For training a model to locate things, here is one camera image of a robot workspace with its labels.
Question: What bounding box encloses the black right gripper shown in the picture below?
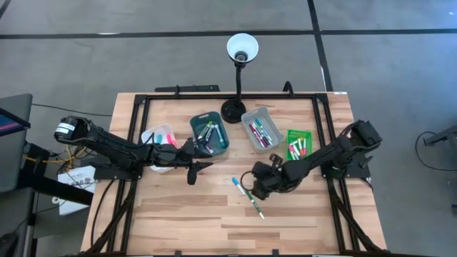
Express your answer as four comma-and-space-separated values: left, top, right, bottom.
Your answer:
251, 155, 286, 201

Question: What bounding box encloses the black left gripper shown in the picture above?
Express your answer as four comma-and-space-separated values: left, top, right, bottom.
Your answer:
153, 141, 214, 186

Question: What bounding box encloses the blue cap white marker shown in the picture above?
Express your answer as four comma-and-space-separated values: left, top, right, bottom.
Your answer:
231, 177, 246, 196

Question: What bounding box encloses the dark blue whiteboard marker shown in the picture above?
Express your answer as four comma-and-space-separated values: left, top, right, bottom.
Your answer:
204, 124, 218, 143

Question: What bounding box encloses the green thick marker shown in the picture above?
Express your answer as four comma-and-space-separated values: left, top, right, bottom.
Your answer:
197, 121, 214, 141

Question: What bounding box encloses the light blue thick marker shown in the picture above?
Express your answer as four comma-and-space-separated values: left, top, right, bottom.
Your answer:
215, 124, 226, 149

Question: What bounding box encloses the grey plastic bin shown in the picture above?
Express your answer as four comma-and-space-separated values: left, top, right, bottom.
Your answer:
241, 106, 286, 153

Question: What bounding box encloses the dark blue thin marker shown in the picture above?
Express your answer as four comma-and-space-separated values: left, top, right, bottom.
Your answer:
258, 121, 274, 146

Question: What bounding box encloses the purple thin marker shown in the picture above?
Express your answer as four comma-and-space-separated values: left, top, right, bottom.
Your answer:
251, 121, 269, 147

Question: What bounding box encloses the green thin marker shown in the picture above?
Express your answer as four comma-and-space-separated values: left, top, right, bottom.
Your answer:
245, 191, 266, 220

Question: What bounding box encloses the teal plastic bin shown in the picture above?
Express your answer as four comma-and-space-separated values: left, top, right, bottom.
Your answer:
189, 111, 231, 158

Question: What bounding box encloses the white plastic bin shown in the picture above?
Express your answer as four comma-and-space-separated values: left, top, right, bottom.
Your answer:
141, 124, 179, 173

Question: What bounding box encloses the black desk lamp white shade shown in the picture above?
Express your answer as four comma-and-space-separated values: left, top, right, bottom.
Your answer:
220, 33, 260, 124

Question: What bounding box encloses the green mesh plastic basket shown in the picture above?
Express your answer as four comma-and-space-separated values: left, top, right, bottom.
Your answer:
285, 128, 313, 161

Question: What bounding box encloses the black power strip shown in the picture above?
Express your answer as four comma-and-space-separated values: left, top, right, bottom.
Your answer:
154, 84, 221, 94

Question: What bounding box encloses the white printed paper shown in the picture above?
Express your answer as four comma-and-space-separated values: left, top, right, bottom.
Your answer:
52, 165, 98, 216

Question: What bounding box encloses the black metal stand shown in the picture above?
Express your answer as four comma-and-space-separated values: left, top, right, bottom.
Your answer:
17, 142, 94, 207

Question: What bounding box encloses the grey desk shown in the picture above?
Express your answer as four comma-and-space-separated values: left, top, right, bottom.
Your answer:
0, 93, 35, 193

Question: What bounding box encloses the grey metal stand leg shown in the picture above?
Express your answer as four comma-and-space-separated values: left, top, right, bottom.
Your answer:
423, 124, 457, 147

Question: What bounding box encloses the laptop with coloured screen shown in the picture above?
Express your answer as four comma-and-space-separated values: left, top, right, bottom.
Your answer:
0, 106, 31, 137

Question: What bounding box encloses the black round object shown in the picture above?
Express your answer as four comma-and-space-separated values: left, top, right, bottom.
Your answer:
0, 231, 19, 257

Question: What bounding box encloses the black aluminium rig frame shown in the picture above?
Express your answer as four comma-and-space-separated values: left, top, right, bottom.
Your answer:
84, 91, 388, 257

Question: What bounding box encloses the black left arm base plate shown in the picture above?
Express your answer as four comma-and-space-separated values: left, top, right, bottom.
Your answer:
81, 156, 144, 181

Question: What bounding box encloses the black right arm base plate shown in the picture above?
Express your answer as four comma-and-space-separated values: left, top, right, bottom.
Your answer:
318, 149, 372, 180

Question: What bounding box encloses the yellow cable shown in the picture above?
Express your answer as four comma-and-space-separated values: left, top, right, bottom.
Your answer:
24, 142, 89, 169

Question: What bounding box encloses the black floor cable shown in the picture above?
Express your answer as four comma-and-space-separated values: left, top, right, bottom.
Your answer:
414, 131, 457, 172

